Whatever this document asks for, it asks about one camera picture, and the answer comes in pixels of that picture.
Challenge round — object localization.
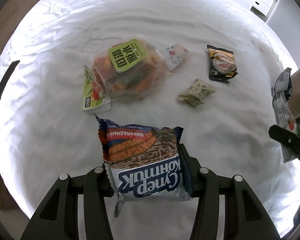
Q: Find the white blue snack bag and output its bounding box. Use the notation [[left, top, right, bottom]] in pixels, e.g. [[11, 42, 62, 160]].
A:
[[269, 68, 297, 163]]

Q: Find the blue white cookie pack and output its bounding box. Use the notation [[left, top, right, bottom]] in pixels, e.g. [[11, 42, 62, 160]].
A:
[[96, 117, 190, 218]]

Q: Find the black gold butter cookies bag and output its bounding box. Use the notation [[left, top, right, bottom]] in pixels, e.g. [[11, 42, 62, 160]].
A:
[[207, 45, 238, 83]]

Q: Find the olive green pastry packet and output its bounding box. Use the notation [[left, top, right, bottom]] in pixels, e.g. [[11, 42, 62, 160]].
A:
[[177, 79, 217, 107]]

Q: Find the pink cartoon candy packet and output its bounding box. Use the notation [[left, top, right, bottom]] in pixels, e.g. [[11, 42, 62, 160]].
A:
[[165, 44, 190, 70]]

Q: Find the clear bag dried fruit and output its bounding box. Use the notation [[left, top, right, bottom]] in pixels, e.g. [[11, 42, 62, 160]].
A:
[[92, 37, 170, 101]]

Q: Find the green yellow snack packet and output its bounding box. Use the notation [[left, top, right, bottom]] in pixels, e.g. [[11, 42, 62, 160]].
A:
[[82, 65, 111, 114]]

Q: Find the white bed sheet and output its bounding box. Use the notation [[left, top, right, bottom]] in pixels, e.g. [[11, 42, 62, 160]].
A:
[[0, 0, 300, 235]]

